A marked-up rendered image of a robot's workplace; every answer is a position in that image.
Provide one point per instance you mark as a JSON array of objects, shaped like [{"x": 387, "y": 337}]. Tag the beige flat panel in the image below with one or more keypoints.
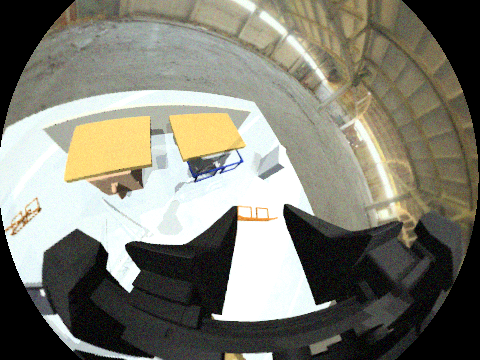
[{"x": 62, "y": 131}]

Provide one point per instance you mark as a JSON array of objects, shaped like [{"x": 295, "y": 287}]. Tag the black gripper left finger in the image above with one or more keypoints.
[{"x": 205, "y": 261}]

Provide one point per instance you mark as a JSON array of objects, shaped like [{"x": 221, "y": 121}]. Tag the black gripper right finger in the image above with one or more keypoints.
[{"x": 329, "y": 253}]

